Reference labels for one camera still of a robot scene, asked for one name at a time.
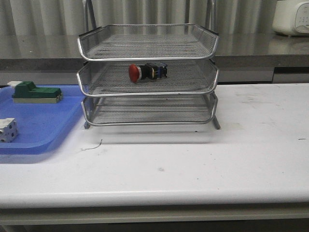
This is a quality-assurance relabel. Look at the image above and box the red emergency stop button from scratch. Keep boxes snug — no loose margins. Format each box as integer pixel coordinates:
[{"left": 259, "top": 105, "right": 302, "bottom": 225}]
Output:
[{"left": 128, "top": 62, "right": 168, "bottom": 83}]

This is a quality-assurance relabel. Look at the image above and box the silver mesh tray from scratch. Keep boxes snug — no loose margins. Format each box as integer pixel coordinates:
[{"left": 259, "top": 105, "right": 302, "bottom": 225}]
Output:
[
  {"left": 78, "top": 23, "right": 219, "bottom": 61},
  {"left": 77, "top": 59, "right": 219, "bottom": 97},
  {"left": 81, "top": 93, "right": 220, "bottom": 129}
]

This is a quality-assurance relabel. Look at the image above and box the grey back counter shelf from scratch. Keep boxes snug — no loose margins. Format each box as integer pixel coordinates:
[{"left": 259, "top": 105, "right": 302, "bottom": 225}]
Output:
[{"left": 0, "top": 33, "right": 309, "bottom": 86}]

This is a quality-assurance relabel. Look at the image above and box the blue plastic tray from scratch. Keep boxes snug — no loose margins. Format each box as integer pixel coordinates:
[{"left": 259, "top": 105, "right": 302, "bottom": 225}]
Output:
[{"left": 0, "top": 85, "right": 84, "bottom": 155}]

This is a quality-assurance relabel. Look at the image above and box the green terminal block module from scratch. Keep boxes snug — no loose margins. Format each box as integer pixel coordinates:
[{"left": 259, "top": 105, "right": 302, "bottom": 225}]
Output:
[{"left": 8, "top": 81, "right": 62, "bottom": 103}]

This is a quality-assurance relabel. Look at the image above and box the white electrical connector block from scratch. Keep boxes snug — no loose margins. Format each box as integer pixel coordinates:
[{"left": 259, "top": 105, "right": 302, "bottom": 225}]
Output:
[{"left": 0, "top": 118, "right": 18, "bottom": 143}]

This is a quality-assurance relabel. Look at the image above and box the white countertop appliance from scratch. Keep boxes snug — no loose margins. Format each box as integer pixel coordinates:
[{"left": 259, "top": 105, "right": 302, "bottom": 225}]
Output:
[{"left": 272, "top": 0, "right": 309, "bottom": 36}]

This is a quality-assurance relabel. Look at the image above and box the silver metal rack frame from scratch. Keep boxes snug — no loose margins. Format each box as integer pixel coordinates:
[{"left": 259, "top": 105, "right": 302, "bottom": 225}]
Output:
[{"left": 82, "top": 0, "right": 222, "bottom": 130}]

